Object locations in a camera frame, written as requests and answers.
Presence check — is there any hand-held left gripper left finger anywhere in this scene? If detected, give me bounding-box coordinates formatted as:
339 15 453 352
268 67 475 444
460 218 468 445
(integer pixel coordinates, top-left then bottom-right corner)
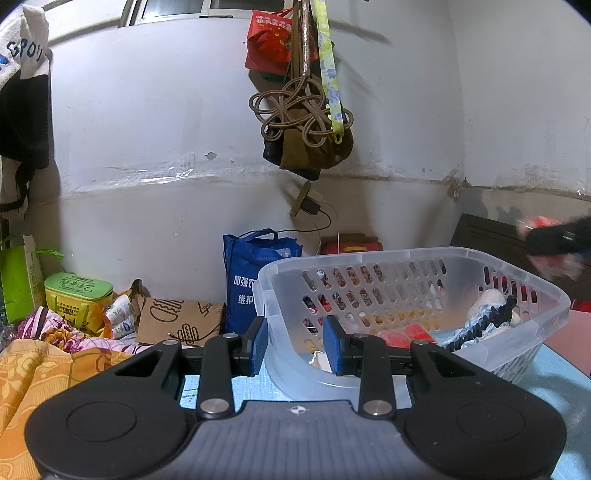
108 316 269 420

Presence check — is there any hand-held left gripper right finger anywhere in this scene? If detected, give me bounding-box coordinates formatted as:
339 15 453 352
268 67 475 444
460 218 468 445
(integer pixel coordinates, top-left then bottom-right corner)
322 315 490 420

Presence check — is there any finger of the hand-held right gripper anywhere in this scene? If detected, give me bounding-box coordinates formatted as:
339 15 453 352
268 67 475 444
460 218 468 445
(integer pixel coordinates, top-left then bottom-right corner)
526 220 591 257

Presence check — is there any clear plastic lattice basket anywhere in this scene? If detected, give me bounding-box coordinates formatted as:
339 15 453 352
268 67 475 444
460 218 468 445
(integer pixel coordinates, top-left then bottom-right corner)
257 246 571 402

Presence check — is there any long black toothed hair clip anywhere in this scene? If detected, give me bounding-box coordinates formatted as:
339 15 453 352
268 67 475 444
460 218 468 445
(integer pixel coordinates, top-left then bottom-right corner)
443 294 519 354

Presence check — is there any blue white striped scrunchie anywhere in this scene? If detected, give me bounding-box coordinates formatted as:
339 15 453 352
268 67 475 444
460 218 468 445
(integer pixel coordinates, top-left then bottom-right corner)
450 300 513 354

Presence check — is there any blue tote bag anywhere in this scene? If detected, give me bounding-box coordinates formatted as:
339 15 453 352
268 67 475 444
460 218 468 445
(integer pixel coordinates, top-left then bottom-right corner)
223 229 303 335

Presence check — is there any red plaid pillow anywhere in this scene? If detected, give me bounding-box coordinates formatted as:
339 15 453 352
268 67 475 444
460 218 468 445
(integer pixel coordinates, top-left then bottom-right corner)
517 216 591 311

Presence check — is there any dark wooden headboard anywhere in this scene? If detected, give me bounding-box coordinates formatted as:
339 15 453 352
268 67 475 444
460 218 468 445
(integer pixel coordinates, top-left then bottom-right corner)
450 213 591 278

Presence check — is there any brown paper bag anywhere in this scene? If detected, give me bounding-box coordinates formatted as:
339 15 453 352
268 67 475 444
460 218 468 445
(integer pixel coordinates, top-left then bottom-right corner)
131 279 227 348

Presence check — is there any pink pillow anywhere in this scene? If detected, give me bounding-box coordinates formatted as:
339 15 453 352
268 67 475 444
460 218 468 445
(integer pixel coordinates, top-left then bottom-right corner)
545 309 591 377

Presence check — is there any red gift box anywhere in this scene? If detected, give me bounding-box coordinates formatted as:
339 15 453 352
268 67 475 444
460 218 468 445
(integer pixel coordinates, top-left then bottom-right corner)
321 234 384 256

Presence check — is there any pack of white bottles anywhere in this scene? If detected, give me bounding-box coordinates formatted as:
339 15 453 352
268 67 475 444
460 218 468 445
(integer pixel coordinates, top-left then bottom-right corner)
104 294 137 340

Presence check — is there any wooden socket board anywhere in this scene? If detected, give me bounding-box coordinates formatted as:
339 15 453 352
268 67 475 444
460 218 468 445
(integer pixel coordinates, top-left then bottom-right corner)
290 181 311 217

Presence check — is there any olive hanging bag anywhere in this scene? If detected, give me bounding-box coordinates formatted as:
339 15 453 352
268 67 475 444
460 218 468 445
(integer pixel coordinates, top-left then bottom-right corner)
263 106 355 182

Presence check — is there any green and yellow box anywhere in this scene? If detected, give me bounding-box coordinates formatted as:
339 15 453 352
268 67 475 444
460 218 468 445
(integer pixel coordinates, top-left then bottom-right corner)
44 272 114 333

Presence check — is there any floral blanket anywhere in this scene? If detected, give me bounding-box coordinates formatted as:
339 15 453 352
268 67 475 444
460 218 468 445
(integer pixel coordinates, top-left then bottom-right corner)
16 307 153 354

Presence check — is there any orange patterned blanket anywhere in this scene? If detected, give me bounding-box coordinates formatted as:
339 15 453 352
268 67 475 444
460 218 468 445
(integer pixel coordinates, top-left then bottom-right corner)
0 339 134 480

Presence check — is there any green shopping bag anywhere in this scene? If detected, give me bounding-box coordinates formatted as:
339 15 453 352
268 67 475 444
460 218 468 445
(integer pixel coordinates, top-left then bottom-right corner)
0 235 65 324

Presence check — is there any red hanging bag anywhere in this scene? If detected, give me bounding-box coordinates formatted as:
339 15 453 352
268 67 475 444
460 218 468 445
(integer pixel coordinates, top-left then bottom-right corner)
245 9 319 77

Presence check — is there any black and white garment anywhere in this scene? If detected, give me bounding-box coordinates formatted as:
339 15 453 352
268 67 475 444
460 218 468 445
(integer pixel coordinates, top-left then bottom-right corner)
0 4 54 220

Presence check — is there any black charger cable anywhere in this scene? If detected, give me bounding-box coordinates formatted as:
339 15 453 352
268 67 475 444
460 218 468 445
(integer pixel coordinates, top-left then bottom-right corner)
265 207 334 234

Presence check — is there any yellow green patterned lanyard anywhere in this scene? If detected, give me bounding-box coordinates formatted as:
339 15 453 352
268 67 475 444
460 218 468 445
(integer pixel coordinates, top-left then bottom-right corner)
313 0 346 145

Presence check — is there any window frame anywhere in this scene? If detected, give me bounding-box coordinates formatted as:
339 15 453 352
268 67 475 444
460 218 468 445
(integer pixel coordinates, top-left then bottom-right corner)
120 0 296 26

